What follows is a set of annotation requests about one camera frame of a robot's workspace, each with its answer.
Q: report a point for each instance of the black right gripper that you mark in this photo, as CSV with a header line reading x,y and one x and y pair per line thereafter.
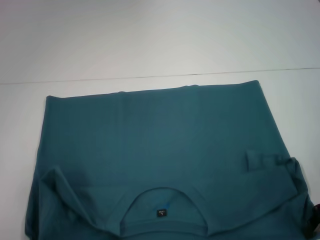
x,y
316,225

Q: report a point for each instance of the teal blue FREE t-shirt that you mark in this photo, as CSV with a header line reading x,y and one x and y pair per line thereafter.
x,y
155,137

